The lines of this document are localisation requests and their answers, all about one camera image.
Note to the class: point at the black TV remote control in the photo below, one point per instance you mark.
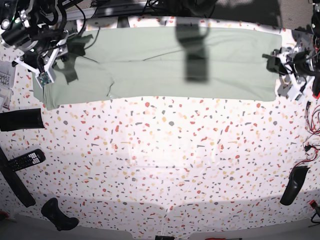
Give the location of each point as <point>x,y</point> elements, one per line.
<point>27,160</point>

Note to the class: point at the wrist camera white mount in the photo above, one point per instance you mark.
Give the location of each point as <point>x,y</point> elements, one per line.
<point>45,59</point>
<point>292,86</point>

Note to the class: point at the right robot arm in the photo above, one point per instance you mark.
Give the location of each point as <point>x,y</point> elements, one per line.
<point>31,12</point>

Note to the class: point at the black game controller grip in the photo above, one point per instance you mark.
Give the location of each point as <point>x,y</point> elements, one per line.
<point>62,222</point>

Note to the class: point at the small black box bottom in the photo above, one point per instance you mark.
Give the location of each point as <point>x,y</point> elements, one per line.
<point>160,237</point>

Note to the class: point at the long black bar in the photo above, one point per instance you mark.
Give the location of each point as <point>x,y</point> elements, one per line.
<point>14,182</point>

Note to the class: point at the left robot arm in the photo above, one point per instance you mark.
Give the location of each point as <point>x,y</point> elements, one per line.
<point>315,28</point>

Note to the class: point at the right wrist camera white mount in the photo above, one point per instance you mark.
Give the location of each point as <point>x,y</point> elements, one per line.
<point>45,59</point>

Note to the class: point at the black curved handle right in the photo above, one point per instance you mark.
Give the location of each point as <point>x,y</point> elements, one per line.
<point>296,180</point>

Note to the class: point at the clear plastic parts box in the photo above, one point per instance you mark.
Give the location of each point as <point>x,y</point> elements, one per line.
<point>7,77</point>

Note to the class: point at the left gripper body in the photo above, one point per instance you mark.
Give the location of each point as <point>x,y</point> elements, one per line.
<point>306,63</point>

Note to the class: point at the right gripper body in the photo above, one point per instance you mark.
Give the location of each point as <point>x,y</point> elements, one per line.
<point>17,41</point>

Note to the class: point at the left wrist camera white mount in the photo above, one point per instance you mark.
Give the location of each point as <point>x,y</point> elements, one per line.
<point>292,86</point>

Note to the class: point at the red handled screwdriver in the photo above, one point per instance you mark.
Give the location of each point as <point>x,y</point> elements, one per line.
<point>223,238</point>

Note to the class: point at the red black device right edge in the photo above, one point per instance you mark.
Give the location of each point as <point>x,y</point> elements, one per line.
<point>316,87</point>

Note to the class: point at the black cylindrical roll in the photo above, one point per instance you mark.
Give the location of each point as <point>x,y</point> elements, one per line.
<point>21,119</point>

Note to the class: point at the light green T-shirt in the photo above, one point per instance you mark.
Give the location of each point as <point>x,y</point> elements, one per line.
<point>181,61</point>

